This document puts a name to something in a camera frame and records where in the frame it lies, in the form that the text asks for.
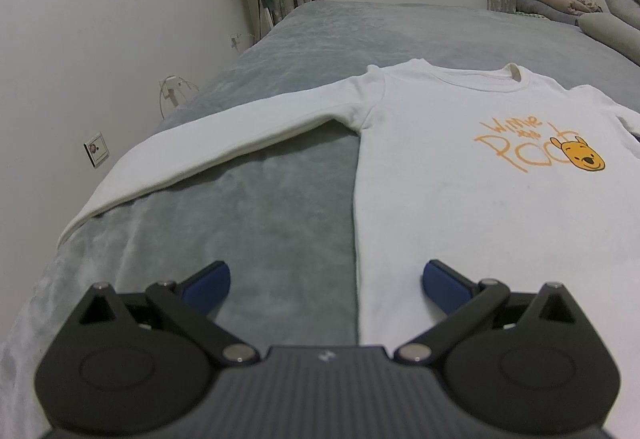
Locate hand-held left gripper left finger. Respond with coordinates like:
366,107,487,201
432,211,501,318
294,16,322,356
65,261,261,368

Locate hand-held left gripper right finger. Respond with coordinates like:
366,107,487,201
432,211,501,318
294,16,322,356
393,260,586,367

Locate white bear print sweatshirt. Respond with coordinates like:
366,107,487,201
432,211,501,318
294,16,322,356
56,59,640,347

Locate grey bed blanket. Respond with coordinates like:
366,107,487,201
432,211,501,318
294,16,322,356
0,0,640,439

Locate grey rolled quilt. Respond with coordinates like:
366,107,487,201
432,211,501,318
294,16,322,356
604,0,640,32
577,13,640,67

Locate white charger with cable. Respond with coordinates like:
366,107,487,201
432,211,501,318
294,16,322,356
157,75,201,120

